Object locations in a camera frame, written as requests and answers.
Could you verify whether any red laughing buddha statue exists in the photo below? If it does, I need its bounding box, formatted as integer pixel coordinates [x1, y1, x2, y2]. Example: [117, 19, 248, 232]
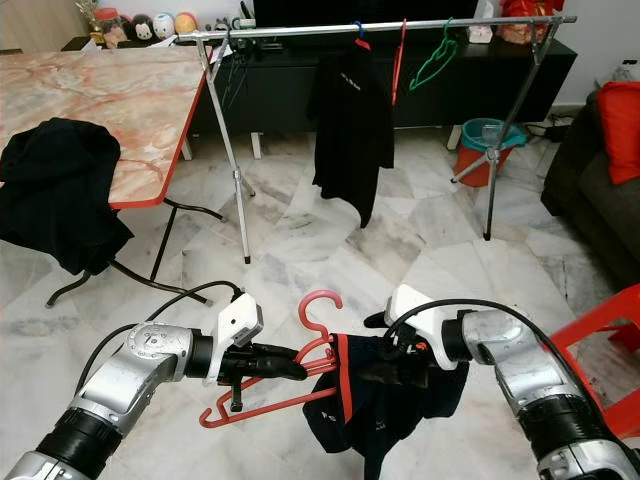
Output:
[500, 0, 566, 46]

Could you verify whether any white round plush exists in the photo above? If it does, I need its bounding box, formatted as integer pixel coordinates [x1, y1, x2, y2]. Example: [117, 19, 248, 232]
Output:
[153, 13, 177, 43]

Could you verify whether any black television console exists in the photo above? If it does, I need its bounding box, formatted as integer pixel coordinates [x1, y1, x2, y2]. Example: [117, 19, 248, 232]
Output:
[220, 38, 578, 131]

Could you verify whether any red plastic hanger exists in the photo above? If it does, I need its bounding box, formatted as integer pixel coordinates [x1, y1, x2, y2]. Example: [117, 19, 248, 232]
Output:
[198, 289, 346, 429]
[390, 20, 409, 106]

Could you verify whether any red cushion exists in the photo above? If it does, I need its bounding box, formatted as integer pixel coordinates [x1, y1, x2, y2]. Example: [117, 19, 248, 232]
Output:
[598, 80, 640, 186]

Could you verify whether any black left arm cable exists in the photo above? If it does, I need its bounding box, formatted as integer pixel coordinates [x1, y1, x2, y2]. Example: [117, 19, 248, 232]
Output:
[85, 280, 246, 396]

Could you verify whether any light wood cabinet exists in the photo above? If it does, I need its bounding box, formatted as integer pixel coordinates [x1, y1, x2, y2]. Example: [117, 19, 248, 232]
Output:
[0, 0, 91, 53]

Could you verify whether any black sports jacket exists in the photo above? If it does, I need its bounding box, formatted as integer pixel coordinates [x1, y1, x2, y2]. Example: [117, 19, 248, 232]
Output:
[0, 117, 134, 276]

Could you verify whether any black flat television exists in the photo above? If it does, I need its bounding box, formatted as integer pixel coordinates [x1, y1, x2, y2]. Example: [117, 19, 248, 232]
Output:
[253, 0, 481, 26]

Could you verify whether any black mouse plush white face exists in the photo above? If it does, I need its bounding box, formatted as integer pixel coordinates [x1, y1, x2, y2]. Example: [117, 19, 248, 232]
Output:
[128, 15, 153, 46]

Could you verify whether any red plastic chair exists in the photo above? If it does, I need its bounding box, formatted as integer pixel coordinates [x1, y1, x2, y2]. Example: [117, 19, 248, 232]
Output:
[550, 285, 640, 441]

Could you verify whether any dark brown sofa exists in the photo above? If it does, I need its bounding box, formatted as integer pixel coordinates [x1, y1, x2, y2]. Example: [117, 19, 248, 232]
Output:
[540, 60, 640, 266]

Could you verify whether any green plastic hanger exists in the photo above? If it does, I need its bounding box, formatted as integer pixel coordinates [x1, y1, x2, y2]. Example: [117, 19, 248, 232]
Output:
[410, 22, 459, 93]

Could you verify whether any silver metal clothes rack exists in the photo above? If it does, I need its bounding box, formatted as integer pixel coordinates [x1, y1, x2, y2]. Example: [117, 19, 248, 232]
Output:
[176, 14, 579, 267]

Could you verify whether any navy shirt with red trim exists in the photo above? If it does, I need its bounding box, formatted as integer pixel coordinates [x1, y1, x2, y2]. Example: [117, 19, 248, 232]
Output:
[302, 335, 471, 480]

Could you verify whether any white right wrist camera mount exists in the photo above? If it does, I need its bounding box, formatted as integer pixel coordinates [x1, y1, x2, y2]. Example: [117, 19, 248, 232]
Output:
[385, 284, 461, 373]

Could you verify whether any black shirt with red collar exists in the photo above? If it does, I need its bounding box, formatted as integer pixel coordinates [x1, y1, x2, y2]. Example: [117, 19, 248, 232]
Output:
[308, 45, 396, 229]

